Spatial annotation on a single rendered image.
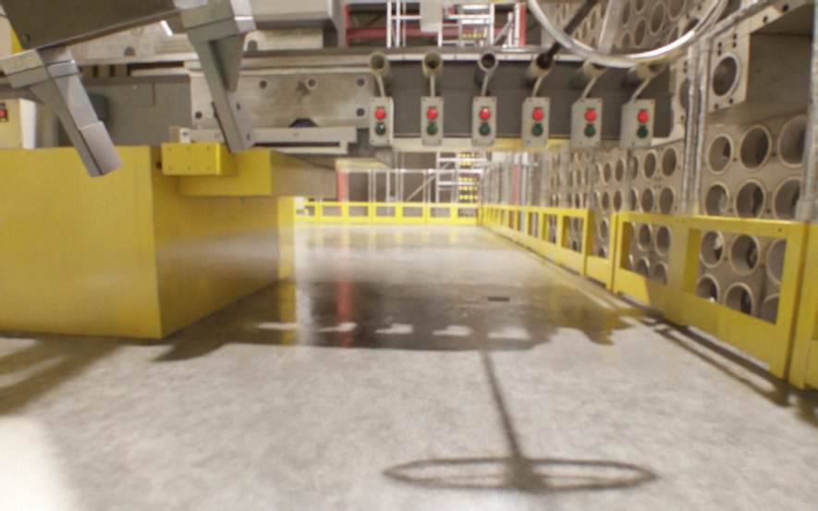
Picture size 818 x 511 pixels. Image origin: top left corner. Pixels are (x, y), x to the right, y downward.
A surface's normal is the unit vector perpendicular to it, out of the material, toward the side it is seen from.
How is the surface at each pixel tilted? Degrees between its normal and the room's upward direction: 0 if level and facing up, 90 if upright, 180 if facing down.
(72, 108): 83
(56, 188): 90
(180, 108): 90
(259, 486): 0
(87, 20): 113
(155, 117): 90
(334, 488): 0
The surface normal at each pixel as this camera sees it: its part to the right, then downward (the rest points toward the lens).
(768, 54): -0.07, 0.13
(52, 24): -0.08, 0.51
